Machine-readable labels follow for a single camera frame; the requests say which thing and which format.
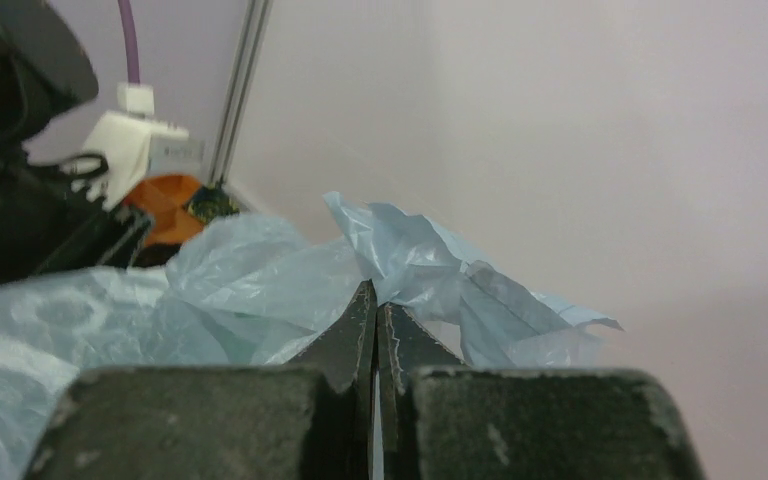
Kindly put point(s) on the left aluminium corner post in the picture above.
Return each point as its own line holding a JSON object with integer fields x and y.
{"x": 252, "y": 34}

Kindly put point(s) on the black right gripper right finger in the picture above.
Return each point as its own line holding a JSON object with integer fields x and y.
{"x": 442, "y": 419}

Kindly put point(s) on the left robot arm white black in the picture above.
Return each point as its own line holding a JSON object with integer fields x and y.
{"x": 44, "y": 72}

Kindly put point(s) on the black coil with yellow-green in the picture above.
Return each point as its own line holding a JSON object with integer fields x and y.
{"x": 210, "y": 203}

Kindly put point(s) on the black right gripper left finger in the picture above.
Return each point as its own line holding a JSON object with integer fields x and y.
{"x": 309, "y": 418}

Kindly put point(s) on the orange compartment tray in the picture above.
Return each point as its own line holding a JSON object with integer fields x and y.
{"x": 166, "y": 198}

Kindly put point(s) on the light blue plastic trash bag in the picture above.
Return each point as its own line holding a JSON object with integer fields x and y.
{"x": 252, "y": 290}

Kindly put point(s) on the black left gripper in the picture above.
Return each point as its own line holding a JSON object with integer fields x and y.
{"x": 48, "y": 224}

